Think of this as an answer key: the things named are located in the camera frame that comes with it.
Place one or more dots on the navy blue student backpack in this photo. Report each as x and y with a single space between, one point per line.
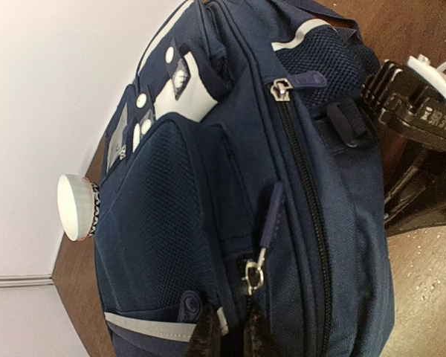
240 170

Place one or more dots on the white patterned ceramic bowl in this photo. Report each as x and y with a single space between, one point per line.
78 201

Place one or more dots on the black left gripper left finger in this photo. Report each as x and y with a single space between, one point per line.
206 338

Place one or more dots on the left aluminium frame post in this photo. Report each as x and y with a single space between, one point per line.
25 281

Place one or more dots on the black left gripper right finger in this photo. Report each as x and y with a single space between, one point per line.
257 339

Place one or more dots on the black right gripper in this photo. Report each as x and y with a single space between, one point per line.
415 184

